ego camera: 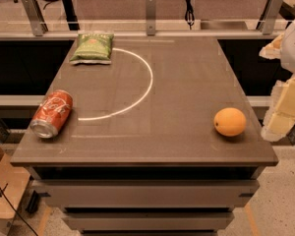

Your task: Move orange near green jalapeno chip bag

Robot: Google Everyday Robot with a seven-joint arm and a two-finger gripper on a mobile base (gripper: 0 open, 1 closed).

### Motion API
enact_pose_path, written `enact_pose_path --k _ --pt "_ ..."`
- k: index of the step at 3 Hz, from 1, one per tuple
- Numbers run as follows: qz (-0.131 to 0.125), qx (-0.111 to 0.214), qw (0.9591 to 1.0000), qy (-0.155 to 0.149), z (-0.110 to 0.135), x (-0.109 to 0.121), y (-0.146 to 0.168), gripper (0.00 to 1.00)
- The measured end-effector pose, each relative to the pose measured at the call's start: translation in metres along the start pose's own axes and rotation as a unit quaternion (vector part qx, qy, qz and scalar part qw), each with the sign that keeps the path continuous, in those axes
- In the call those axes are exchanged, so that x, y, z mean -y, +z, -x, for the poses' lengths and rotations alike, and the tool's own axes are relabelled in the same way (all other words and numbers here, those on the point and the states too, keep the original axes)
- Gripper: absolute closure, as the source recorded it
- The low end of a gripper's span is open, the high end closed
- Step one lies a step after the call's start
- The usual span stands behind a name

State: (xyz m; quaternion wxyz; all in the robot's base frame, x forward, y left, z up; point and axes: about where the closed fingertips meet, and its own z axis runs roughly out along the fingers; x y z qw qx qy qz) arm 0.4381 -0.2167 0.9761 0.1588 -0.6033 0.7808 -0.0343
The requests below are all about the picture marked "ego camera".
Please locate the middle metal rail bracket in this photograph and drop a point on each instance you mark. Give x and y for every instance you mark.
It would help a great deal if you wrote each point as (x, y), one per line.
(150, 16)

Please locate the red soda can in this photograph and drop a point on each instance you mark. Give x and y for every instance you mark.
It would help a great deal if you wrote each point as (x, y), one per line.
(52, 114)

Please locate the green jalapeno chip bag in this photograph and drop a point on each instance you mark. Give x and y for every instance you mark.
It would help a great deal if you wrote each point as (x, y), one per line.
(93, 48)

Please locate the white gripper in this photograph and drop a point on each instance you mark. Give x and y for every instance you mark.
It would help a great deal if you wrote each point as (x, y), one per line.
(294, 49)

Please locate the wooden box with cable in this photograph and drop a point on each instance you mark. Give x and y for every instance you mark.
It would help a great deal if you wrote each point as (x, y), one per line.
(13, 182)

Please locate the metal rail bracket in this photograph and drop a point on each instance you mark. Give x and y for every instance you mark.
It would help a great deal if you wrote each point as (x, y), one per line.
(271, 13)
(150, 16)
(36, 21)

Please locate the orange fruit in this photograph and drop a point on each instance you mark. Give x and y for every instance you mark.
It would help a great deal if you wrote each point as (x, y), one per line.
(229, 122)

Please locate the right metal rail bracket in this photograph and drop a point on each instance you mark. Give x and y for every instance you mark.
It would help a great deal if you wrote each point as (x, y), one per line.
(271, 13)

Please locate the grey drawer cabinet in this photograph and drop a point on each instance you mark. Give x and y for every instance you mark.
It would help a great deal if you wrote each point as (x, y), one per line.
(139, 154)

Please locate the left metal rail bracket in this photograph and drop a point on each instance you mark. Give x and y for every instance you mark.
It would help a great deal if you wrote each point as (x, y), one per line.
(36, 21)

